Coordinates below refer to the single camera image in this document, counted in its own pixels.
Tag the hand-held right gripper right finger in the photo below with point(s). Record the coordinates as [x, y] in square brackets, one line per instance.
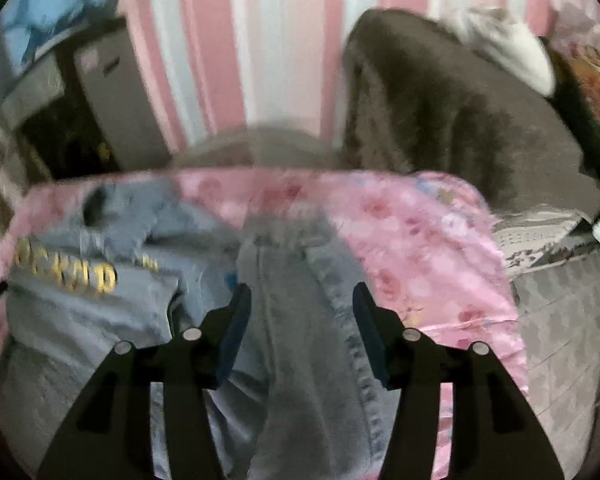
[371, 331]

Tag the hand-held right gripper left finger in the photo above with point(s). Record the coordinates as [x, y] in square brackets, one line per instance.
[234, 321]

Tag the blue-grey sweatshirt yellow print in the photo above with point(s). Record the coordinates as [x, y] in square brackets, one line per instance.
[300, 320]

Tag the pink floral bedsheet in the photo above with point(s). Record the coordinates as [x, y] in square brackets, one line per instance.
[410, 260]

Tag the grey chevron blanket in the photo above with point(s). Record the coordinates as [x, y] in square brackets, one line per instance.
[565, 340]

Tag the grey white patterned cloth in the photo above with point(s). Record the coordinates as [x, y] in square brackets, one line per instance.
[540, 232]

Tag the water dispenser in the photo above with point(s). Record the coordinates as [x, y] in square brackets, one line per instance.
[105, 105]

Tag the dark cloth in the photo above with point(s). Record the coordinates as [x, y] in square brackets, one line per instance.
[587, 130]

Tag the white fluffy cloth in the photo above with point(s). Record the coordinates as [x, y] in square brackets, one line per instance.
[500, 42]

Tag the colourful printed cloth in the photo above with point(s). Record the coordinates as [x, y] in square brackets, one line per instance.
[592, 65]

